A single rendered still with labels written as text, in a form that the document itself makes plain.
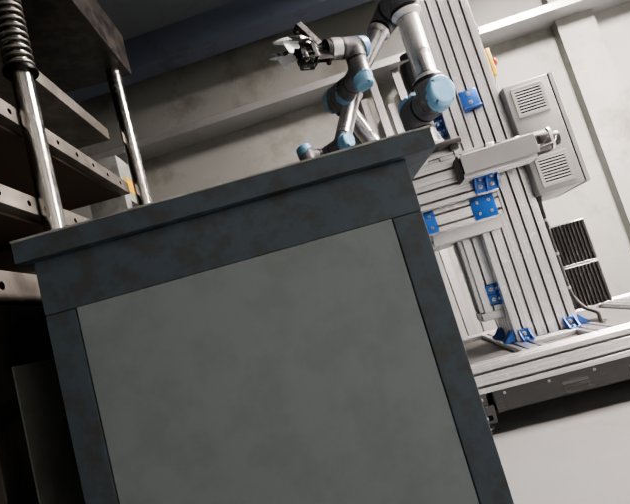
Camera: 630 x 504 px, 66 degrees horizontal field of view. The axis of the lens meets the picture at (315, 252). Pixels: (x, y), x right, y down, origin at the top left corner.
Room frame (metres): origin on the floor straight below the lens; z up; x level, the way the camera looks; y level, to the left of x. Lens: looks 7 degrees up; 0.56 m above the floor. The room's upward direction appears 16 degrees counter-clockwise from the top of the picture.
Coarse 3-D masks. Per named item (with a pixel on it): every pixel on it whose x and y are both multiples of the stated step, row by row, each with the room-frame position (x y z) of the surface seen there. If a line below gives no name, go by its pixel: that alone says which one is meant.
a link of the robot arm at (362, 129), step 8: (336, 88) 2.23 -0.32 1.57; (328, 96) 2.28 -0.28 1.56; (328, 104) 2.30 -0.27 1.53; (336, 104) 2.28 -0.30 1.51; (336, 112) 2.32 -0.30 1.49; (360, 112) 2.34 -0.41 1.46; (360, 120) 2.33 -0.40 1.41; (360, 128) 2.34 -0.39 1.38; (368, 128) 2.35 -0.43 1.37; (360, 136) 2.37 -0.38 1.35; (368, 136) 2.36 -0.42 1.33; (376, 136) 2.38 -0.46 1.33
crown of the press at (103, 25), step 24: (24, 0) 1.45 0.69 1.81; (48, 0) 1.48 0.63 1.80; (72, 0) 1.51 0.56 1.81; (96, 0) 1.78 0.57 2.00; (48, 24) 1.59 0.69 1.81; (72, 24) 1.62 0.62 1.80; (96, 24) 1.71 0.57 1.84; (48, 48) 1.71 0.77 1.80; (72, 48) 1.75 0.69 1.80; (96, 48) 1.79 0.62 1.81; (120, 48) 1.96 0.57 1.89; (48, 72) 1.85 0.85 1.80; (72, 72) 1.90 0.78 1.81; (96, 72) 1.94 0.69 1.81; (120, 72) 1.99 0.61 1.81
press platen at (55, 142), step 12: (0, 108) 1.12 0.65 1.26; (12, 108) 1.18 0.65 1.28; (0, 120) 1.15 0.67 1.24; (12, 120) 1.16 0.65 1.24; (48, 132) 1.34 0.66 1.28; (60, 144) 1.40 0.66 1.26; (60, 156) 1.43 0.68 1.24; (72, 156) 1.47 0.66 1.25; (84, 156) 1.56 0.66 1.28; (84, 168) 1.57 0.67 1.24; (96, 168) 1.64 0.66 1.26; (108, 180) 1.73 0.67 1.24; (120, 180) 1.85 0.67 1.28; (120, 192) 1.89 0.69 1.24
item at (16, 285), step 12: (0, 276) 0.83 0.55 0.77; (12, 276) 0.87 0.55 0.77; (24, 276) 0.90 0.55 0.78; (36, 276) 0.94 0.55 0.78; (0, 288) 0.84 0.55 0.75; (12, 288) 0.86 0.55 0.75; (24, 288) 0.89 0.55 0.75; (36, 288) 0.93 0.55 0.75; (0, 300) 0.82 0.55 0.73; (12, 300) 0.85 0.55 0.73; (24, 300) 0.89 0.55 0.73; (36, 300) 0.93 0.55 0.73
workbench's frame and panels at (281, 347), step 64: (256, 192) 0.75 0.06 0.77; (320, 192) 0.77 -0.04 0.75; (384, 192) 0.78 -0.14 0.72; (64, 256) 0.76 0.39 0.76; (128, 256) 0.77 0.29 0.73; (192, 256) 0.77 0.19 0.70; (256, 256) 0.77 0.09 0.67; (320, 256) 0.78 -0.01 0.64; (384, 256) 0.78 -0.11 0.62; (64, 320) 0.76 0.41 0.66; (128, 320) 0.77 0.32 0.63; (192, 320) 0.77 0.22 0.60; (256, 320) 0.77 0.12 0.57; (320, 320) 0.77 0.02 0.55; (384, 320) 0.78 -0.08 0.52; (448, 320) 0.78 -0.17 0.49; (64, 384) 0.76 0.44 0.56; (128, 384) 0.77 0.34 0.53; (192, 384) 0.77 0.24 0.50; (256, 384) 0.77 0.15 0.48; (320, 384) 0.77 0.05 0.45; (384, 384) 0.78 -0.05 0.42; (448, 384) 0.78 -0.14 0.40; (128, 448) 0.77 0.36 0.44; (192, 448) 0.77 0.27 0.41; (256, 448) 0.77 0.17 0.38; (320, 448) 0.77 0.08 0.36; (384, 448) 0.78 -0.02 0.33; (448, 448) 0.78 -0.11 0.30
